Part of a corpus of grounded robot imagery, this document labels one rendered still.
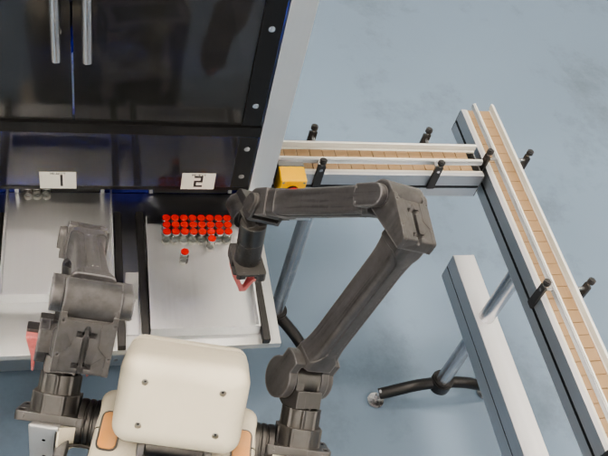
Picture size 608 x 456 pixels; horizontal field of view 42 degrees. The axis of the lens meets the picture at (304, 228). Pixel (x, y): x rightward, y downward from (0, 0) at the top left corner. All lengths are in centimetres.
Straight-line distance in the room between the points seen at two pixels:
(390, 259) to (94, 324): 49
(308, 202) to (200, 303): 57
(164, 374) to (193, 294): 71
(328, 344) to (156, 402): 31
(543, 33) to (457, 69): 76
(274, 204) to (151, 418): 50
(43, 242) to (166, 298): 34
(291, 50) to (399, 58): 261
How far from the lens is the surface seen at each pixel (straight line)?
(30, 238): 207
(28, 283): 199
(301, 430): 144
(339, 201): 141
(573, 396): 212
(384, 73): 421
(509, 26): 493
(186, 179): 201
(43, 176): 200
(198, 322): 193
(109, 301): 108
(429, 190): 240
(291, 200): 153
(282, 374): 144
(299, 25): 173
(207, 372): 129
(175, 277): 200
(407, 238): 126
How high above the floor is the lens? 251
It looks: 49 degrees down
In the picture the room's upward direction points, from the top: 18 degrees clockwise
